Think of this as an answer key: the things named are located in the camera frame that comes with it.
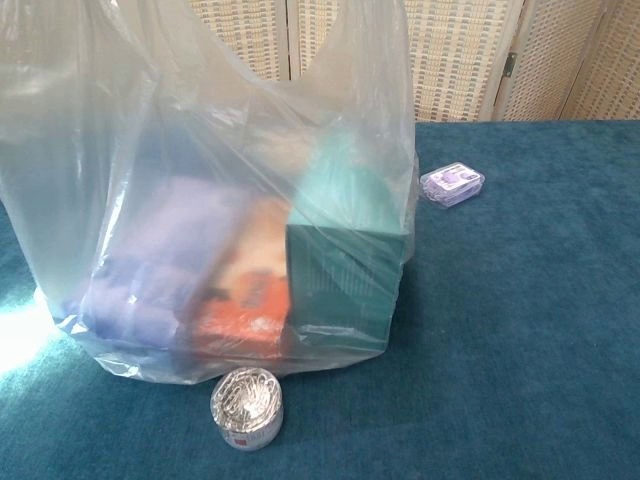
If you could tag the purple soft package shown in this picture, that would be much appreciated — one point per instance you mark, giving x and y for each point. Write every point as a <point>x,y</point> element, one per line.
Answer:
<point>165,250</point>

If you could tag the teal tablecloth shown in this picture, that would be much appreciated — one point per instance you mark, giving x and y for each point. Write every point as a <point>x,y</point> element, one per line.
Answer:
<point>500,325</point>

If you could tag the orange cardboard box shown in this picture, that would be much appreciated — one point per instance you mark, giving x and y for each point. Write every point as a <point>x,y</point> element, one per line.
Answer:
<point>240,320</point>

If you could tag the small clear purple clip box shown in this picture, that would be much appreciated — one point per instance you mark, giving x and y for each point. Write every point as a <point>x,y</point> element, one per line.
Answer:
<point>454,184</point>

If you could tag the woven folding screen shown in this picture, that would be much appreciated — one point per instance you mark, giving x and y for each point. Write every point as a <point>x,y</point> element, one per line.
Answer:
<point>460,60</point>

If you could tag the round clear paperclip tub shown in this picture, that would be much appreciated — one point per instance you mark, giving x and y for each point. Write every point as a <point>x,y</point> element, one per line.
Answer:
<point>247,405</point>

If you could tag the clear plastic shopping bag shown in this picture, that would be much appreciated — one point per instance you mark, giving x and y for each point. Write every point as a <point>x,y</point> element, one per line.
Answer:
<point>165,125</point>

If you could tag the teal cardboard box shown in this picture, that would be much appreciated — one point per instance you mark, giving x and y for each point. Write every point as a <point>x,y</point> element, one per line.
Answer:
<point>345,280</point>

